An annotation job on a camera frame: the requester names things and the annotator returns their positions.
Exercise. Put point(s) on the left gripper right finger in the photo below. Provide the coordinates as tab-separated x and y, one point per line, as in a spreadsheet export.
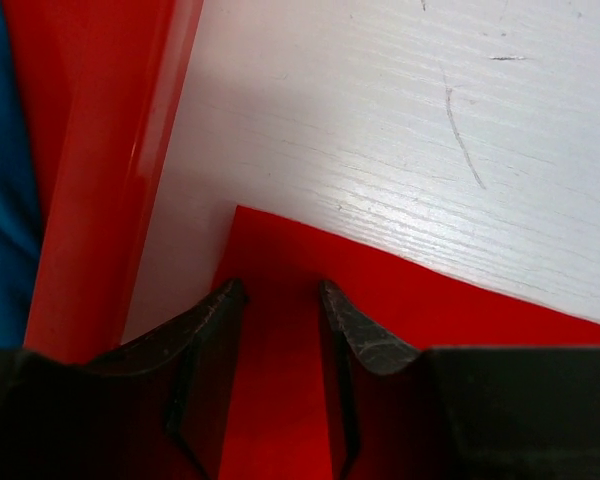
398	412

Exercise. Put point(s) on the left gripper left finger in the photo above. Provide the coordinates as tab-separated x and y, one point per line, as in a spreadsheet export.
154	408

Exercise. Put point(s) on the red t shirt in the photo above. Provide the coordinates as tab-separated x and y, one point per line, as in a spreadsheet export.
278	423

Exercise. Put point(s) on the blue folded t shirt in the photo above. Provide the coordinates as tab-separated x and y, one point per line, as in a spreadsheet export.
20	217

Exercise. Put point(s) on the red plastic bin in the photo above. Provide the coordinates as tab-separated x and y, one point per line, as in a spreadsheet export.
100	83

